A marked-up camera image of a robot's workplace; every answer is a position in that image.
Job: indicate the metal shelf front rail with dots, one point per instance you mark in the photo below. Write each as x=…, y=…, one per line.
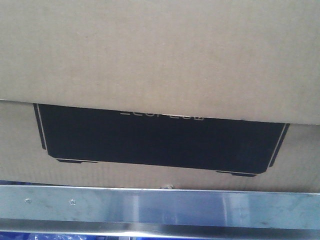
x=160, y=213

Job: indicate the brown cardboard box black print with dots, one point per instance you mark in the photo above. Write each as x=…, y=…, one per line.
x=254, y=60

